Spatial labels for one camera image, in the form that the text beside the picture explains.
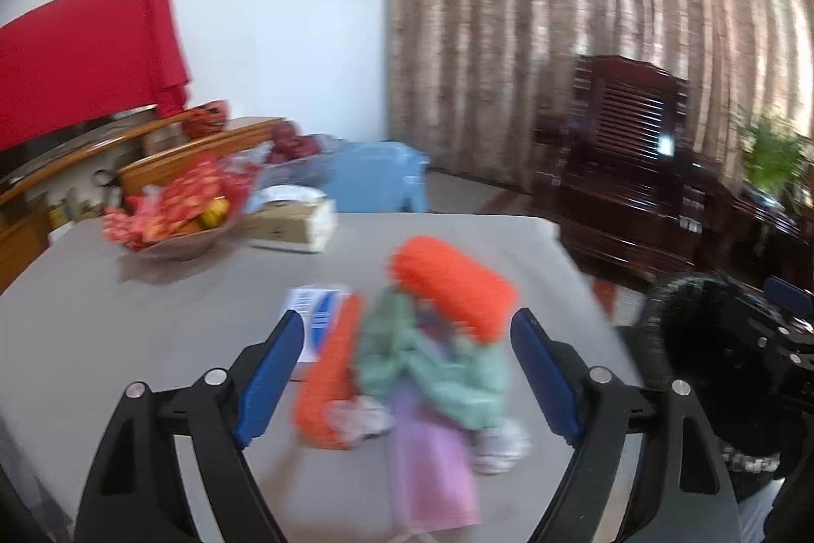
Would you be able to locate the tissue box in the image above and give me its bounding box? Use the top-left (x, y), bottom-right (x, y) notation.
top-left (243, 185), bottom-right (338, 253)

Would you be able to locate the green rubber glove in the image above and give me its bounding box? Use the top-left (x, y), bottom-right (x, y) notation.
top-left (352, 287), bottom-right (510, 432)

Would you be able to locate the dark wooden side table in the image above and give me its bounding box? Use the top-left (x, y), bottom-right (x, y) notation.
top-left (695, 189), bottom-right (812, 291)

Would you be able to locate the white blue medicine box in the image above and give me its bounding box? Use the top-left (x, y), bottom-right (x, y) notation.
top-left (281, 284), bottom-right (351, 369)

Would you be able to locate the glass bowl of apples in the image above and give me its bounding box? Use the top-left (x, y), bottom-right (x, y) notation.
top-left (250, 120), bottom-right (337, 190)

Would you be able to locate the patterned beige curtain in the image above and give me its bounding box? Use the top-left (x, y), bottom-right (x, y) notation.
top-left (388, 0), bottom-right (812, 187)

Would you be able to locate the dark wooden armchair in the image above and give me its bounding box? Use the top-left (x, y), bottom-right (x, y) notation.
top-left (531, 55), bottom-right (719, 276)

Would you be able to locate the wooden tv cabinet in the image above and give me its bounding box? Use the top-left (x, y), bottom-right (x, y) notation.
top-left (2, 109), bottom-right (280, 288)

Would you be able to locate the glass bowl of snacks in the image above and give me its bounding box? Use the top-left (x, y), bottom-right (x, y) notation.
top-left (102, 156), bottom-right (259, 261)

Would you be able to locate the green potted plant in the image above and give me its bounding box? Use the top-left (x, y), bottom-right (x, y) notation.
top-left (740, 111), bottom-right (812, 200)

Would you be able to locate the red cloth cover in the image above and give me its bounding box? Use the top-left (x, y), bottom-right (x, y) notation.
top-left (0, 0), bottom-right (190, 149)

